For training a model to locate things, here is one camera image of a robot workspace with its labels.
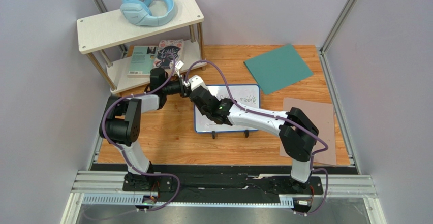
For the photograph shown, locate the blue framed whiteboard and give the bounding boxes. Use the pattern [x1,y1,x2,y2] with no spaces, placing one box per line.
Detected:
[194,84,261,139]

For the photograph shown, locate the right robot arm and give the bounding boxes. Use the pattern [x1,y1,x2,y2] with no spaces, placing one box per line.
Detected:
[189,86,319,184]

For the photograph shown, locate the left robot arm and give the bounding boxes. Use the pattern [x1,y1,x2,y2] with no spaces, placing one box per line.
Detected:
[99,68,191,189]

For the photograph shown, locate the Little Women book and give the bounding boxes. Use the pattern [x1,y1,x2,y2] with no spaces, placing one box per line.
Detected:
[153,39,184,70]

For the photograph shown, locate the teal paperback book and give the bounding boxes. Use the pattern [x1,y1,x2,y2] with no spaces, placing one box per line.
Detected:
[127,46,158,78]

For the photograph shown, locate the teal green mat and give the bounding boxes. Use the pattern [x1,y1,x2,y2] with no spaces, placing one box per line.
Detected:
[244,44,314,94]

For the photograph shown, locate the white two-tier shelf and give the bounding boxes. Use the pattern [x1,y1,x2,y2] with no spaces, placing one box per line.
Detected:
[76,0,205,94]

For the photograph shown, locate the light blue headphones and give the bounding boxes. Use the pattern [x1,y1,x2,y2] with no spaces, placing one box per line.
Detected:
[119,0,176,26]

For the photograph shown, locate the pinkish beige mat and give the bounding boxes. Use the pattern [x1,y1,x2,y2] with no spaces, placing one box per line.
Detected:
[283,98,337,166]

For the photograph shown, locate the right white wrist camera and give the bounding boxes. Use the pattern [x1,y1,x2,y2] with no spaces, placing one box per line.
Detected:
[183,75,208,91]

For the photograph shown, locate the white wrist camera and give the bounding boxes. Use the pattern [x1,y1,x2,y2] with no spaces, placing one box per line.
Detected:
[183,75,208,91]
[175,60,184,70]

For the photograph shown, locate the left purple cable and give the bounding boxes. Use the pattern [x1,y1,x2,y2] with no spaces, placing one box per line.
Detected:
[101,51,185,212]

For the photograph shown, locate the purple cable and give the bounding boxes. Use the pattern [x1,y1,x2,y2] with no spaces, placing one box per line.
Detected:
[184,59,329,216]
[101,51,185,212]

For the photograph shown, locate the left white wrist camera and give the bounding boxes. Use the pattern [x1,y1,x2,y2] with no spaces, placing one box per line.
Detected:
[175,60,184,70]

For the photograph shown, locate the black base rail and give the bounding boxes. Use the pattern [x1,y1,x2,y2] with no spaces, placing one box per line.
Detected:
[90,163,324,205]

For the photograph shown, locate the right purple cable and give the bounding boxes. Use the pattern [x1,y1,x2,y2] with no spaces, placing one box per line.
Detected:
[184,59,329,216]

